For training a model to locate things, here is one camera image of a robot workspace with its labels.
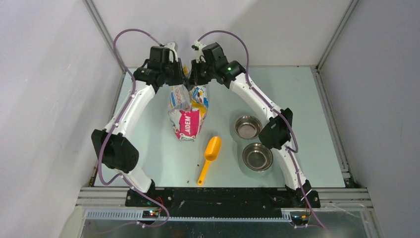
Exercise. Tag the yellow plastic scoop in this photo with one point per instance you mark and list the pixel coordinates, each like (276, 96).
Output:
(211, 153)

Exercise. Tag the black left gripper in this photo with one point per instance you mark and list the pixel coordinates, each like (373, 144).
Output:
(180, 79)

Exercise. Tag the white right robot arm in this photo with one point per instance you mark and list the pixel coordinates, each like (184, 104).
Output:
(276, 133)

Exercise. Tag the colourful pet food bag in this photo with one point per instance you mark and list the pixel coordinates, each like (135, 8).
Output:
(187, 110)

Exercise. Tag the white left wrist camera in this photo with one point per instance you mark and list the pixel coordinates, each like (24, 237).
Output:
(172, 46)

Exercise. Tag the circuit board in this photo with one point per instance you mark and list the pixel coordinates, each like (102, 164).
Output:
(300, 221)
(150, 214)

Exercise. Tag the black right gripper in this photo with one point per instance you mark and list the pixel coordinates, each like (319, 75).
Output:
(195, 79)

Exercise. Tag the left circuit board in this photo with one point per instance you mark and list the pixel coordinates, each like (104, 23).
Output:
(150, 214)

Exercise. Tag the aluminium frame rail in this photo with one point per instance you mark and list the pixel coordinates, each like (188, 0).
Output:
(121, 203)

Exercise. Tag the far steel bowl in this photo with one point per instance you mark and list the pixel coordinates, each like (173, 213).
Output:
(248, 127)

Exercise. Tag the steel bowl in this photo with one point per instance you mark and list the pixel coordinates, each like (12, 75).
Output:
(257, 157)
(248, 127)

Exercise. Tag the right circuit board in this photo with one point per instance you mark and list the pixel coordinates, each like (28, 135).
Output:
(300, 221)

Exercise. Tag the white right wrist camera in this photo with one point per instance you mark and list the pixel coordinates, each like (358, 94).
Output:
(198, 47)

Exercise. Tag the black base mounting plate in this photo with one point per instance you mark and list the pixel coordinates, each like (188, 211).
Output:
(231, 203)

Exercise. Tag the near steel bowl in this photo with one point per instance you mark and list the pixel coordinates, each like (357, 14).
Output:
(257, 157)

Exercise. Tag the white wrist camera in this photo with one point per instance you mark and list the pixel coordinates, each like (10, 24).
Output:
(198, 47)
(172, 46)

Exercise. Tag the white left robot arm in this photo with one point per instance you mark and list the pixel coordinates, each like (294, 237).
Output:
(112, 144)

